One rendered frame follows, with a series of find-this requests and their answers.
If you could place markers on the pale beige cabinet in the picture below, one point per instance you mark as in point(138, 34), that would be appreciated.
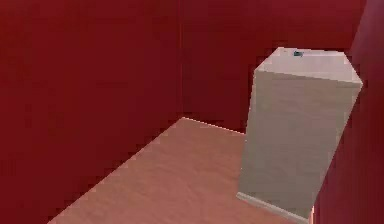
point(293, 133)

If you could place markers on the small dark blue object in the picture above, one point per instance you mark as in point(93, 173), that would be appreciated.
point(298, 53)

